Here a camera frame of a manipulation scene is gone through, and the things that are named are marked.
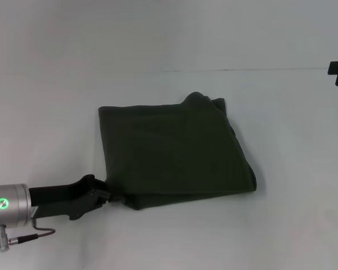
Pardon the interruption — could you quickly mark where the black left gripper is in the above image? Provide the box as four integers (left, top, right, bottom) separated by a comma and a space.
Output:
28, 174, 122, 221

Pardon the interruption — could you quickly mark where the dark green FREE T-shirt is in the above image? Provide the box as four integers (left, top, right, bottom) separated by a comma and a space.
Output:
97, 91, 257, 212

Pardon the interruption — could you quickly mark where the brown left arm cable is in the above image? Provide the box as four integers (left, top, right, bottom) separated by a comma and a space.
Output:
0, 219, 56, 253

